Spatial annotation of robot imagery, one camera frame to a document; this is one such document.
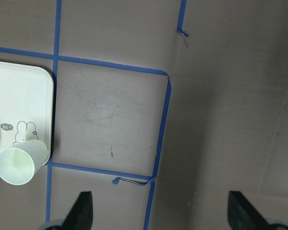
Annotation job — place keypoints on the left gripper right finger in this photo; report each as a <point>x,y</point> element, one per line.
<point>242,215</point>

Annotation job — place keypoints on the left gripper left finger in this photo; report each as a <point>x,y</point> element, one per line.
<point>80,217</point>

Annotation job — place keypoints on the cream rabbit tray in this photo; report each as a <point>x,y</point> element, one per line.
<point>26,104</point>

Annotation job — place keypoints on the white cup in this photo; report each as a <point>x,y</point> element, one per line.
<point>19,164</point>

